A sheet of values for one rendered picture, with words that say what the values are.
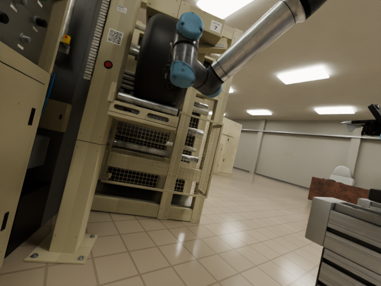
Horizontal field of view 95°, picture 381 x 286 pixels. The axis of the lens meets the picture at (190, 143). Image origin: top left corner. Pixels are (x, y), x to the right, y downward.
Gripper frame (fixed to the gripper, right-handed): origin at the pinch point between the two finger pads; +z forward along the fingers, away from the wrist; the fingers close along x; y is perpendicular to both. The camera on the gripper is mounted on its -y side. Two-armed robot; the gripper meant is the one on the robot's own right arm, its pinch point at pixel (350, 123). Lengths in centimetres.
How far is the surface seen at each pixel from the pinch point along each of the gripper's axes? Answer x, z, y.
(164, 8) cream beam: -113, 49, -77
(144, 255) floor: -111, 28, 92
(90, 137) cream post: -146, 21, 22
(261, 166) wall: 565, 927, 128
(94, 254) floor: -139, 24, 88
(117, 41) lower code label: -137, 21, -32
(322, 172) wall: 711, 635, 102
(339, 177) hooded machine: 666, 520, 108
